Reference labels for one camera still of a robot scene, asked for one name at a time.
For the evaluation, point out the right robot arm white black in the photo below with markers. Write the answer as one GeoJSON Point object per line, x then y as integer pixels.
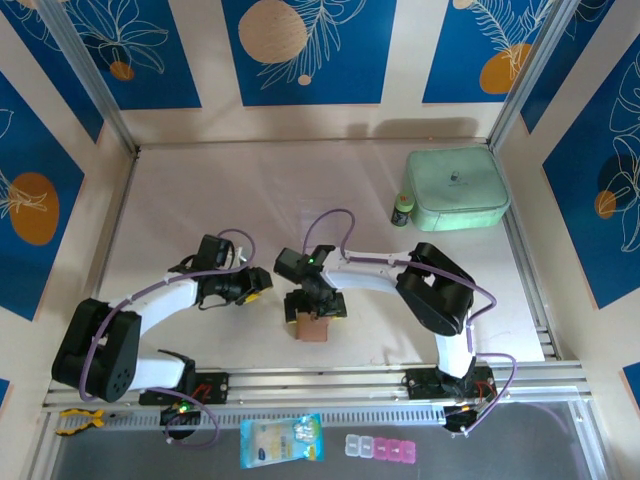
{"type": "Point", "coordinates": [370, 280]}

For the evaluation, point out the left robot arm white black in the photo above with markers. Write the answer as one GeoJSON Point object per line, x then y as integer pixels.
{"type": "Point", "coordinates": [165, 300]}

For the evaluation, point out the small green capped bottle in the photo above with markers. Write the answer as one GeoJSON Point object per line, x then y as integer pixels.
{"type": "Point", "coordinates": [401, 210]}

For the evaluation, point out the wet wipes pack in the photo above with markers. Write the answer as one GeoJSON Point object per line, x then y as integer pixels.
{"type": "Point", "coordinates": [280, 442]}

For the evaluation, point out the pink white pill organizer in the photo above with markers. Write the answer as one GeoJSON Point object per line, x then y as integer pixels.
{"type": "Point", "coordinates": [380, 448]}

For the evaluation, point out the mint green zip pouch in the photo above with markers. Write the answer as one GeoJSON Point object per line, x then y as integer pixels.
{"type": "Point", "coordinates": [460, 180]}

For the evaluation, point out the aluminium mounting rail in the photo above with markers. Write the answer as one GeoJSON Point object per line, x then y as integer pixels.
{"type": "Point", "coordinates": [320, 385]}

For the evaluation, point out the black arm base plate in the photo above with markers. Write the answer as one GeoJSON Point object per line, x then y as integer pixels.
{"type": "Point", "coordinates": [420, 385]}
{"type": "Point", "coordinates": [215, 387]}

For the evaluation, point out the aluminium side rail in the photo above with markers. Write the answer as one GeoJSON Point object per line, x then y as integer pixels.
{"type": "Point", "coordinates": [520, 240]}
{"type": "Point", "coordinates": [114, 225]}

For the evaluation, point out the blue floral wall poster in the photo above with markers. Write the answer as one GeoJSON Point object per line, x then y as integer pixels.
{"type": "Point", "coordinates": [60, 85]}
{"type": "Point", "coordinates": [450, 60]}
{"type": "Point", "coordinates": [30, 280]}
{"type": "Point", "coordinates": [575, 60]}
{"type": "Point", "coordinates": [165, 75]}
{"type": "Point", "coordinates": [350, 75]}
{"type": "Point", "coordinates": [580, 250]}

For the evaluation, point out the aluminium frame post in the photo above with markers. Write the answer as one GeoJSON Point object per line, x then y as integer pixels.
{"type": "Point", "coordinates": [95, 85]}
{"type": "Point", "coordinates": [535, 75]}

